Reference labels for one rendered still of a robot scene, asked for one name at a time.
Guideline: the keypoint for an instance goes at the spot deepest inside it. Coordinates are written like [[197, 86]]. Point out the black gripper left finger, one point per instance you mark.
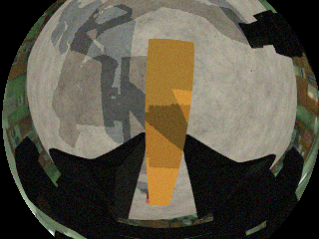
[[114, 175]]

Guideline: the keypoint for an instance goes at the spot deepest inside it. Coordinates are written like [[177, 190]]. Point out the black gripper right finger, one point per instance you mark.
[[214, 177]]

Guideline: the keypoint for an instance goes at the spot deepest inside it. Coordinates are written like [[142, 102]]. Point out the orange bar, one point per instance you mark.
[[170, 67]]

